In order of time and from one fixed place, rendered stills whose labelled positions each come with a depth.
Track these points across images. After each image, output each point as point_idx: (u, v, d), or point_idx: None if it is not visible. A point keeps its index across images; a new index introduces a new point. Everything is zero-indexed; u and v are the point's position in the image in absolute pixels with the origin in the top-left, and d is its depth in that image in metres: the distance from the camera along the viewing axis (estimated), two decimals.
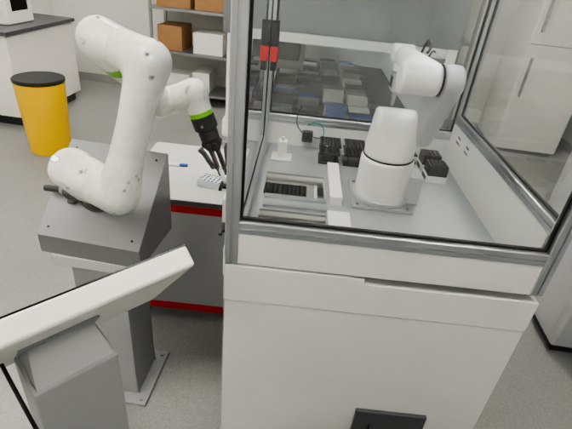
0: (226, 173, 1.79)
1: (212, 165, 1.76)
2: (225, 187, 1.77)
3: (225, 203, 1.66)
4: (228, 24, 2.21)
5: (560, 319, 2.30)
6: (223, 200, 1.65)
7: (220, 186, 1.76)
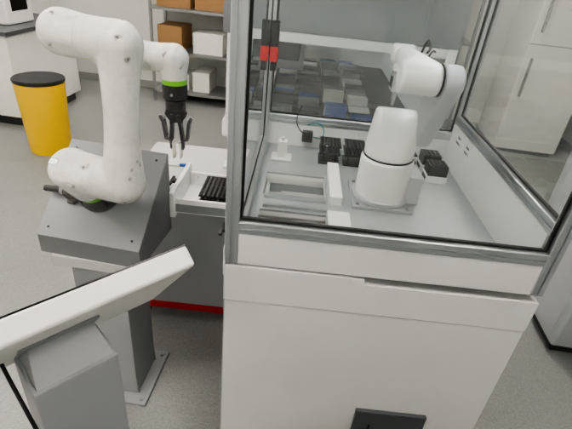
0: (183, 148, 1.75)
1: (167, 135, 1.70)
2: (174, 182, 1.77)
3: (171, 197, 1.66)
4: (228, 24, 2.21)
5: (560, 319, 2.30)
6: (169, 194, 1.65)
7: (170, 181, 1.76)
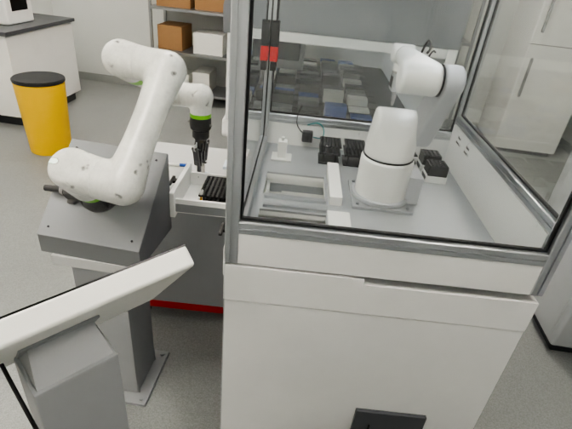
0: None
1: (199, 162, 1.98)
2: (174, 182, 1.77)
3: (171, 197, 1.66)
4: (228, 24, 2.21)
5: (560, 319, 2.30)
6: (169, 194, 1.65)
7: (170, 181, 1.76)
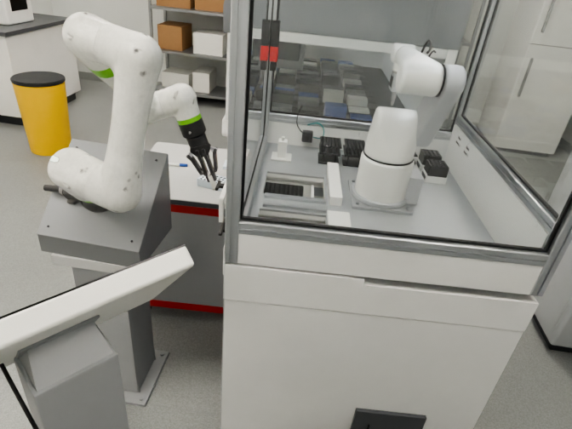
0: (215, 179, 1.77)
1: (201, 171, 1.74)
2: (221, 187, 1.77)
3: (221, 203, 1.66)
4: (228, 24, 2.21)
5: (560, 319, 2.30)
6: (220, 199, 1.65)
7: (217, 186, 1.76)
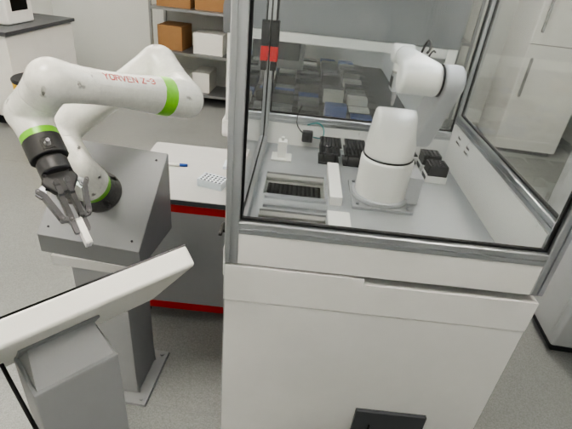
0: (78, 231, 1.05)
1: (85, 210, 1.10)
2: None
3: None
4: (228, 24, 2.21)
5: (560, 319, 2.30)
6: None
7: None
